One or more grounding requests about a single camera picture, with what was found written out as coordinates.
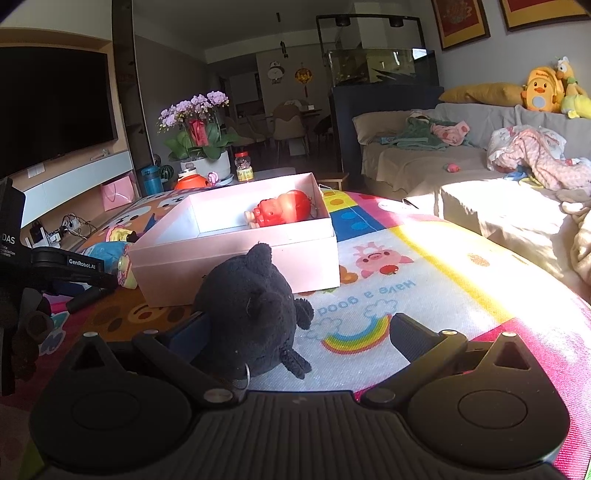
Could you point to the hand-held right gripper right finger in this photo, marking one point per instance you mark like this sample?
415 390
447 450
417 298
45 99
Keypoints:
408 334

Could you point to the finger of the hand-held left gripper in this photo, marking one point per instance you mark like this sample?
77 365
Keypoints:
85 300
69 270

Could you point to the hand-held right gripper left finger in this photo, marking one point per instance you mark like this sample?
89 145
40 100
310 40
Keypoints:
182 337

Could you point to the black plush toy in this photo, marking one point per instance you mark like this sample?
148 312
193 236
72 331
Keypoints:
249 314

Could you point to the pink cardboard box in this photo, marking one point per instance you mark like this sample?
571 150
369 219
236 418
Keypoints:
231 267

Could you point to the yellow plastic toy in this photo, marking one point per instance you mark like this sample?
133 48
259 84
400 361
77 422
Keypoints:
121 234

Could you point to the colourful cartoon play mat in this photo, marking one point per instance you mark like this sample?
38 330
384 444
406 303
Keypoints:
438 277

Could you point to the wooden television cabinet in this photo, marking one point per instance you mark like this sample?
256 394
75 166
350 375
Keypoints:
69 180

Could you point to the pink paper bag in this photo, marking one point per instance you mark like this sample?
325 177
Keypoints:
119 194

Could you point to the blue water bottle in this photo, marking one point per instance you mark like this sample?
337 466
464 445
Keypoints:
151 182

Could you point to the black television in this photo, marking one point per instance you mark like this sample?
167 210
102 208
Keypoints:
55 106

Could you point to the orange round toy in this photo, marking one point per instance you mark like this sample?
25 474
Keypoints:
189 182

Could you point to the red pig toy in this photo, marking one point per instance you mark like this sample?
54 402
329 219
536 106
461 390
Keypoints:
281 207

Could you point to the grey sofa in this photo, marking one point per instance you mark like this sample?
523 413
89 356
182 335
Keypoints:
415 166

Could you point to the small pink toy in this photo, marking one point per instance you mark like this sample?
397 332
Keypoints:
452 167

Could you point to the wooden stool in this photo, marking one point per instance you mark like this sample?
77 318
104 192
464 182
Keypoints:
333 177

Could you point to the clear jar with red lid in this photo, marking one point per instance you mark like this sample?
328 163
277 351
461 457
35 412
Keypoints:
244 168

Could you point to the pink orchid in white pot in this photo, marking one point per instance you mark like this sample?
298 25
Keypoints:
203 134

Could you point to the beige blanket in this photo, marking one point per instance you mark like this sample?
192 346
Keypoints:
582 244

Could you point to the green cloth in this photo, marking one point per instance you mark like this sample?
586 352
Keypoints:
415 136

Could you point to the pink cloth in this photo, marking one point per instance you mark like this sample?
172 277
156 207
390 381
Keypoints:
450 133

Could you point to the dark blue tank cabinet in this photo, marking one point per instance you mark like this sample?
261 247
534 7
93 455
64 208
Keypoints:
355 134

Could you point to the pink patterned blanket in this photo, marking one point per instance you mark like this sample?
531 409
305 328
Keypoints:
531 152

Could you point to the beige dining chair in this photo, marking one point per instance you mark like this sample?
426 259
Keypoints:
288 127

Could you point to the yellow pillow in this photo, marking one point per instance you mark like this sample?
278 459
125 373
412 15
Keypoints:
485 93

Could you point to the glass fish tank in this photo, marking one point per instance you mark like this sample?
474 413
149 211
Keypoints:
383 60

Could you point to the yellow duck backpack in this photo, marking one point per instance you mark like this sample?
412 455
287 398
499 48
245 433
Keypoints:
541 92

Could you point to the yellow hanging lantern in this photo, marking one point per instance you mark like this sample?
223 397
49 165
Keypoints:
302 76

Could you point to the yellow green plush toy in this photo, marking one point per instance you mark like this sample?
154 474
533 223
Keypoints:
575 92

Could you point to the red framed picture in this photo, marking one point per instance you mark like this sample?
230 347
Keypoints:
461 21
540 11

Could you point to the white wall clock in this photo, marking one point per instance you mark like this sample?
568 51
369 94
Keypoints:
275 73

